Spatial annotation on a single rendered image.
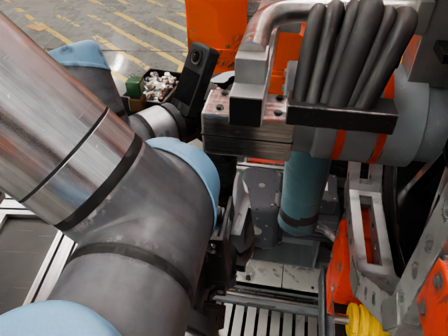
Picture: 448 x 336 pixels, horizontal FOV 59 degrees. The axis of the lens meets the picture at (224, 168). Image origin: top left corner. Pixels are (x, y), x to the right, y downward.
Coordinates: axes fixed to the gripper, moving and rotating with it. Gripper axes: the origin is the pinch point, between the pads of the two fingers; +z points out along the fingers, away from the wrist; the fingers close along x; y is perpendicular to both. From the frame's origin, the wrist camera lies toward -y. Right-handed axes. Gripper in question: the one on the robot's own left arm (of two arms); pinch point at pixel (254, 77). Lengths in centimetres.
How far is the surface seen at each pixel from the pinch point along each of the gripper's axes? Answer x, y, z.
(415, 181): 30.0, 12.6, 12.0
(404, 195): 29.0, 17.1, 12.6
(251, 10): -0.1, -12.5, -2.1
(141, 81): -38.1, 16.2, -1.7
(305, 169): 14.3, 13.4, 0.2
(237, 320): 5, 75, -5
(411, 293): 41.8, -0.7, -21.2
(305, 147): 20.8, -1.6, -11.6
